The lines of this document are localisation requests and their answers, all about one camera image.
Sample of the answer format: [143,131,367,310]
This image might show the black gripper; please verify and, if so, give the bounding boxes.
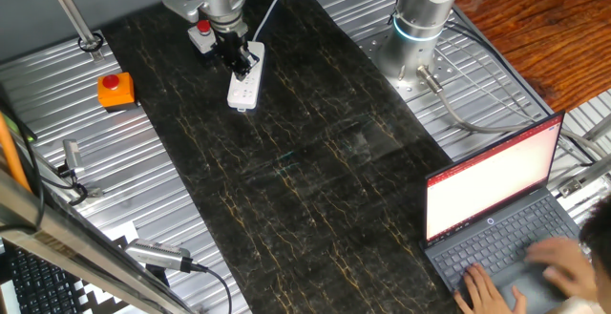
[218,26,263,83]

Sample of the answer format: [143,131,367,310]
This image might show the white four-socket power strip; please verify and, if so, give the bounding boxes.
[226,40,266,114]

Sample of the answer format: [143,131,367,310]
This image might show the person left hand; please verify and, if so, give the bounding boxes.
[453,262,528,314]

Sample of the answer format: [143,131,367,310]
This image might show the person right hand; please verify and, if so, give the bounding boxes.
[524,236,600,302]

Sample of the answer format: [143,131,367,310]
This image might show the grey box red button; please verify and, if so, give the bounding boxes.
[187,19,217,55]

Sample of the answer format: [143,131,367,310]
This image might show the black marble pattern mat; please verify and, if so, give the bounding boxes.
[101,0,462,314]

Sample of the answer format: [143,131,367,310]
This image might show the orange box red button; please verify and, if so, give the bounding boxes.
[96,72,138,114]

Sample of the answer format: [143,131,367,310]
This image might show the silver stand pole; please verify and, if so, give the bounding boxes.
[39,0,105,63]

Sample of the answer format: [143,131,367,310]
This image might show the black white fiducial marker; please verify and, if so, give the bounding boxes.
[71,220,144,314]

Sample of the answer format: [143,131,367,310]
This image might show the dark device green light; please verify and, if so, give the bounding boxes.
[0,84,38,143]

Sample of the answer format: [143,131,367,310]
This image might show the orange pole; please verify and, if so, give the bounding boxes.
[0,111,32,194]

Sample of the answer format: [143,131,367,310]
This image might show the dark grey laptop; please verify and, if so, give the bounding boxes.
[422,110,583,314]

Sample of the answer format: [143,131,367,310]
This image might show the black keyboard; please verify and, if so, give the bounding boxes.
[0,241,81,314]

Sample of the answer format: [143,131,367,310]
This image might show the person head dark hair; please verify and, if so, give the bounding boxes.
[579,197,611,278]

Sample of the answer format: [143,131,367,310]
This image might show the grey power strip cable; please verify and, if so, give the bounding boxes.
[251,0,284,43]

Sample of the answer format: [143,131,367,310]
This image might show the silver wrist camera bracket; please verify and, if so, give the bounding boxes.
[159,0,201,24]

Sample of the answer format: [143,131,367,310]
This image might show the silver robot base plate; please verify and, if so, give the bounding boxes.
[355,21,460,103]

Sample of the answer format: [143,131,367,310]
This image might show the silver camera on bracket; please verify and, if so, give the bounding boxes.
[55,138,105,206]

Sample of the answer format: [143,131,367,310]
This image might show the silver depth camera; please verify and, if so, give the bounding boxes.
[124,237,209,275]

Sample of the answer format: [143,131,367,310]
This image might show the black camera cable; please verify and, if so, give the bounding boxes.
[190,262,234,314]

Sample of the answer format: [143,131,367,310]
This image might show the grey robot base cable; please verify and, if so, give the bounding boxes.
[416,64,611,158]

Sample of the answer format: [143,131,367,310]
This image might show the black hanging cable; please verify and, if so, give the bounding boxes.
[13,127,48,232]

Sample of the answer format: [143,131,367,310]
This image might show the metal frame beam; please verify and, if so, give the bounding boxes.
[0,170,197,314]

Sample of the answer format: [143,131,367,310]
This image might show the aluminium frame rail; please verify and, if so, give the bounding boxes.
[556,113,611,199]

